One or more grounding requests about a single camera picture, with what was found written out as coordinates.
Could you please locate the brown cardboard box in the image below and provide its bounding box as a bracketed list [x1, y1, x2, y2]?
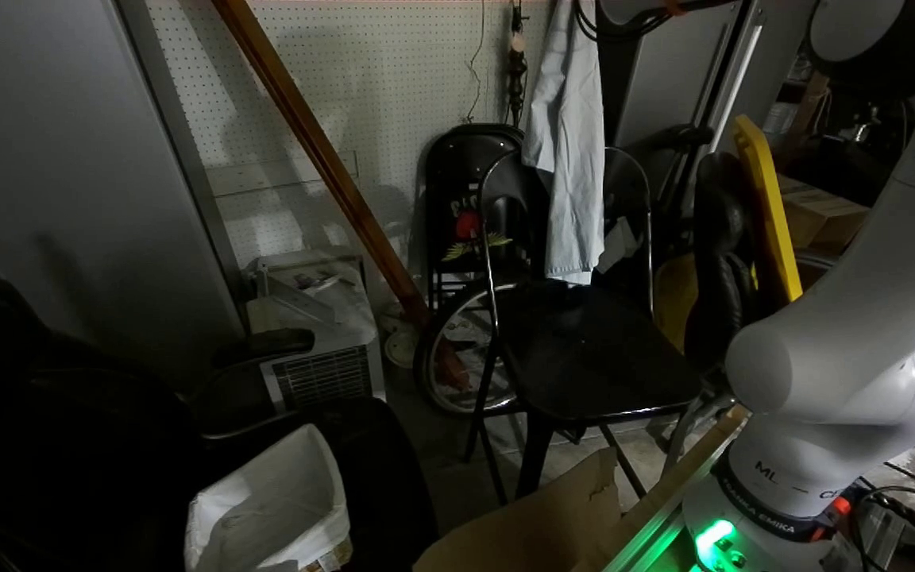
[413, 407, 749, 572]

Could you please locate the black folding chair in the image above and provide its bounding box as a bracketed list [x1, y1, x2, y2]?
[421, 125, 521, 304]
[462, 144, 723, 504]

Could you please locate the brown wooden plank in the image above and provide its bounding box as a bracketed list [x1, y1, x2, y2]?
[211, 0, 436, 327]

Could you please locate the white cloth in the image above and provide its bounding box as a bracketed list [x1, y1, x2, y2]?
[524, 0, 607, 287]

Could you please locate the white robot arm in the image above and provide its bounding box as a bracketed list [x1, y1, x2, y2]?
[715, 0, 915, 537]

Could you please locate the white air conditioner unit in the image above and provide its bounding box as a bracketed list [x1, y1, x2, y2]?
[248, 255, 385, 411]

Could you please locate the white lined wicker basket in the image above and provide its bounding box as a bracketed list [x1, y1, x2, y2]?
[184, 427, 351, 572]

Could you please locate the black office chair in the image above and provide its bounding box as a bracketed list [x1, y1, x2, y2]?
[0, 282, 437, 572]

